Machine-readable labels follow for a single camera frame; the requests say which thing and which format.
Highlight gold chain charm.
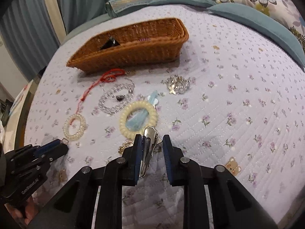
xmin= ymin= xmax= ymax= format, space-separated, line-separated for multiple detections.
xmin=118 ymin=141 xmax=133 ymax=155

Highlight pearl bead bracelet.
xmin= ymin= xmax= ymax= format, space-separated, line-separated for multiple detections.
xmin=63 ymin=113 xmax=88 ymax=142

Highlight silver metal hair clip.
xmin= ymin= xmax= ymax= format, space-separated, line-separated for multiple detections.
xmin=139 ymin=126 xmax=158 ymax=178

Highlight light blue hair clip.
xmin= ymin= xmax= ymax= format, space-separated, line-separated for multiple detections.
xmin=125 ymin=91 xmax=159 ymax=131

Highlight clear crystal bead bracelet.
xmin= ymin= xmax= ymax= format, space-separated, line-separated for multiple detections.
xmin=98 ymin=83 xmax=136 ymax=115

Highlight silver rhinestone brooch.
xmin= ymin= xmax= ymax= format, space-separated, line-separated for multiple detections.
xmin=165 ymin=74 xmax=191 ymax=95

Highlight red string cord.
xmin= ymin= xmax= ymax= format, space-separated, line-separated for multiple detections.
xmin=70 ymin=68 xmax=126 ymax=125

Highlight person's left hand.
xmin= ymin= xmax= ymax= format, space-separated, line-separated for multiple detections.
xmin=5 ymin=196 xmax=39 ymax=227

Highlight floral quilted bedspread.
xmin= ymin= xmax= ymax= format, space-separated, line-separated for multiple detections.
xmin=25 ymin=5 xmax=304 ymax=225

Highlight blue-grey curtain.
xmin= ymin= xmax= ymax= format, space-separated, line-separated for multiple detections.
xmin=1 ymin=0 xmax=108 ymax=80

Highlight black item in basket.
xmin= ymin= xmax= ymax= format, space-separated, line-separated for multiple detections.
xmin=100 ymin=36 xmax=120 ymax=50

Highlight brown wicker basket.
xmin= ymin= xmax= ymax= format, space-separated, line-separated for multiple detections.
xmin=66 ymin=18 xmax=189 ymax=73

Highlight folded teal blanket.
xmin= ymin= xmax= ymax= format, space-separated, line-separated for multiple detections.
xmin=105 ymin=0 xmax=152 ymax=18

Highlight teal pillow near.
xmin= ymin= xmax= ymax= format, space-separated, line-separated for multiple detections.
xmin=207 ymin=3 xmax=304 ymax=69

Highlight teal pillow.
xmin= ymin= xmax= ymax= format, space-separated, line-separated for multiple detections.
xmin=207 ymin=3 xmax=304 ymax=69
xmin=147 ymin=0 xmax=216 ymax=8

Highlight teal pillow far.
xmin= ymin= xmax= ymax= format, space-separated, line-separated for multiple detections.
xmin=147 ymin=0 xmax=216 ymax=8

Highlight floral pillow right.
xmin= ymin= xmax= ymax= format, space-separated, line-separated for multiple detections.
xmin=234 ymin=0 xmax=304 ymax=48

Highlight thin silver wire bangle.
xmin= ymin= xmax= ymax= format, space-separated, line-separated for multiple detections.
xmin=103 ymin=77 xmax=135 ymax=94

